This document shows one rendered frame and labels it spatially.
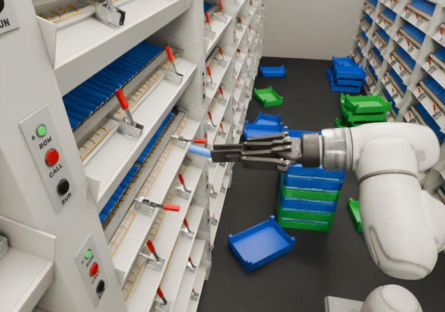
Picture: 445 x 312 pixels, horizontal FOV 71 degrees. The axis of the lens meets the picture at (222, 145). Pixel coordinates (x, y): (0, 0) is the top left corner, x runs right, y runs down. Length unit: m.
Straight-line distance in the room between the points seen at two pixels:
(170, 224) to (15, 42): 0.72
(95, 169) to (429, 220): 0.54
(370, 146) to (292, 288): 1.16
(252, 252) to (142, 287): 1.02
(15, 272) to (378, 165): 0.57
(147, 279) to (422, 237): 0.61
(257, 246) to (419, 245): 1.30
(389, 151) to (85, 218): 0.52
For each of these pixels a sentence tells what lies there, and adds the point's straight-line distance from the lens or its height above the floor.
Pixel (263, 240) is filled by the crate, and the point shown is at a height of 0.00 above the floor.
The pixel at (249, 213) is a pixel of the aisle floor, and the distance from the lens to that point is 1.98.
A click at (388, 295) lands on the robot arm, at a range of 1.19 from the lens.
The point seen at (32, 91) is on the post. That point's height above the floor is 1.29.
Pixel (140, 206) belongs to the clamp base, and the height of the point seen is 0.93.
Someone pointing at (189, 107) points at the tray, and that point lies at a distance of 1.04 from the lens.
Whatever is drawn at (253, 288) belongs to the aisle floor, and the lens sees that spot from 1.67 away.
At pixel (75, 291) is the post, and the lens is 0.50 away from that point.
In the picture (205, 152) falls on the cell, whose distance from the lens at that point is 0.72.
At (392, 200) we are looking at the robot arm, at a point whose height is 1.05.
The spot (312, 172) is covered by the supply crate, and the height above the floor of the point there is 0.42.
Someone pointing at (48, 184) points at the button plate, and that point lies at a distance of 0.39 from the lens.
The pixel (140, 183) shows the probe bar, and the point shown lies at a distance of 0.75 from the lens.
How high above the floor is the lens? 1.42
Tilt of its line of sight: 34 degrees down
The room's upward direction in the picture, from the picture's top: straight up
